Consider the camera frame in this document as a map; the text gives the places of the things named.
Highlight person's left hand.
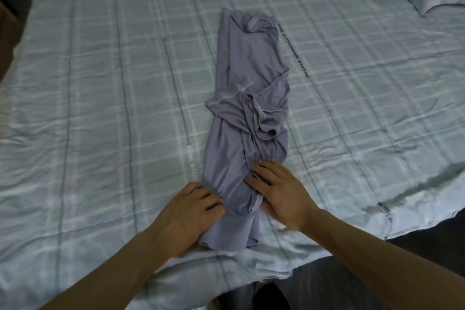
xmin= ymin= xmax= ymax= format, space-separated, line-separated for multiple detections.
xmin=146 ymin=181 xmax=227 ymax=259

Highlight person's right hand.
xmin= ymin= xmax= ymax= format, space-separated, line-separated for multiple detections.
xmin=244 ymin=160 xmax=323 ymax=233

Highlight grey-blue shirt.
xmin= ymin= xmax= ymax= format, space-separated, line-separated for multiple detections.
xmin=199 ymin=8 xmax=292 ymax=251

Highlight person's left forearm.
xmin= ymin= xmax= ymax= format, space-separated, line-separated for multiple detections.
xmin=38 ymin=228 xmax=169 ymax=310

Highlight person's right forearm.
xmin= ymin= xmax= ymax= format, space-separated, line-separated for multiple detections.
xmin=301 ymin=209 xmax=465 ymax=310

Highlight dark grey trousers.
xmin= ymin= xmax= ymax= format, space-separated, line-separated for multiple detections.
xmin=214 ymin=279 xmax=295 ymax=310

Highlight light blue plaid bedsheet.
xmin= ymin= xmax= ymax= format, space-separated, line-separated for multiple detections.
xmin=0 ymin=0 xmax=465 ymax=310

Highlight dark wooden furniture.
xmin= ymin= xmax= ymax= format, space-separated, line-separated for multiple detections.
xmin=0 ymin=0 xmax=41 ymax=83

